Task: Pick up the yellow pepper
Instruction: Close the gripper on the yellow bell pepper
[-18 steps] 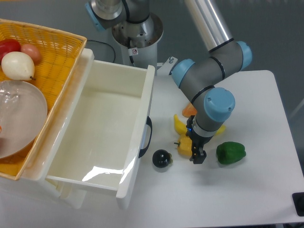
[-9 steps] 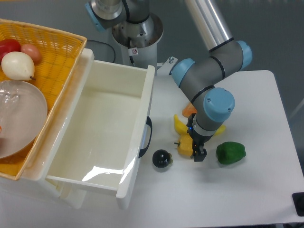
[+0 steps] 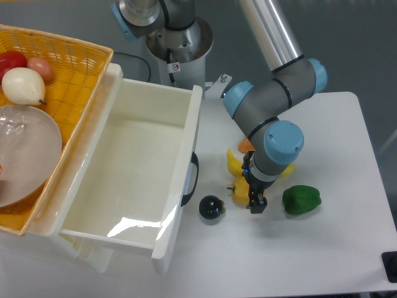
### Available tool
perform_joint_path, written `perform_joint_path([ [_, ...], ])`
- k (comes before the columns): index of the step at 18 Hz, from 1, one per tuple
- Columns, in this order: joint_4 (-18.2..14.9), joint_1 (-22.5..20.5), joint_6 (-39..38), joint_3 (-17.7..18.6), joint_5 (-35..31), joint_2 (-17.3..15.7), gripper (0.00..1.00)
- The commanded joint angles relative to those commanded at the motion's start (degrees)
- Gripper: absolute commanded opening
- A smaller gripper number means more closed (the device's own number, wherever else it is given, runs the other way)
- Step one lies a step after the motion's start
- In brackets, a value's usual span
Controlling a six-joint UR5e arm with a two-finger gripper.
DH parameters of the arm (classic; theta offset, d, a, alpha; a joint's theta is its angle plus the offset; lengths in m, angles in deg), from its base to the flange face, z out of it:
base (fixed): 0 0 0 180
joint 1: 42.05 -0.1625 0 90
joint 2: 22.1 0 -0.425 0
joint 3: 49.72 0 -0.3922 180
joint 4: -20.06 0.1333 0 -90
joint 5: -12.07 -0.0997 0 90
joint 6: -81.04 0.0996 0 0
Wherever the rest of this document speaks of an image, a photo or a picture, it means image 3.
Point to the yellow banana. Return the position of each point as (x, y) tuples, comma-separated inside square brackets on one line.
[(235, 166)]

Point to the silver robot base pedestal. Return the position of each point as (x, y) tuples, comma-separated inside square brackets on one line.
[(181, 58)]

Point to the red apple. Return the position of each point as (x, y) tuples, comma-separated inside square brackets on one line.
[(10, 60)]

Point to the clear plastic wrap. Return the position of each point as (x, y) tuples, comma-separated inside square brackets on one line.
[(12, 124)]

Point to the green bell pepper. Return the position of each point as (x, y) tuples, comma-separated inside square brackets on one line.
[(300, 199)]

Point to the orange papaya slice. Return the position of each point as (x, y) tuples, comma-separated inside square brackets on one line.
[(245, 146)]

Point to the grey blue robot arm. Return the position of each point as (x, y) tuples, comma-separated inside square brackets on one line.
[(255, 109)]

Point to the dark purple mangosteen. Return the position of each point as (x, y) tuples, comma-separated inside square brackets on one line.
[(211, 207)]

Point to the white drawer cabinet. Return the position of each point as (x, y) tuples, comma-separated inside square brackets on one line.
[(44, 238)]

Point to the yellow bell pepper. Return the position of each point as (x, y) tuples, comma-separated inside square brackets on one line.
[(239, 191)]

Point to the yellow woven basket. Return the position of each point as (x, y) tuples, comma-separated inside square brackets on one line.
[(79, 69)]

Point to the white pear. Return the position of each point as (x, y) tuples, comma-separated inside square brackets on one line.
[(23, 86)]

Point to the black object at edge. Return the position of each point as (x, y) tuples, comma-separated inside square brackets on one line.
[(389, 259)]

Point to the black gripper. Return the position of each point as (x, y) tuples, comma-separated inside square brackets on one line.
[(257, 180)]

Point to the black drawer handle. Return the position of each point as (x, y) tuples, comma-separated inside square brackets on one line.
[(192, 179)]

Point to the pink peach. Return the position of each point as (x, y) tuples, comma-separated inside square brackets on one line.
[(43, 68)]

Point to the white open drawer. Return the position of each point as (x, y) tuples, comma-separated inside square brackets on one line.
[(130, 197)]

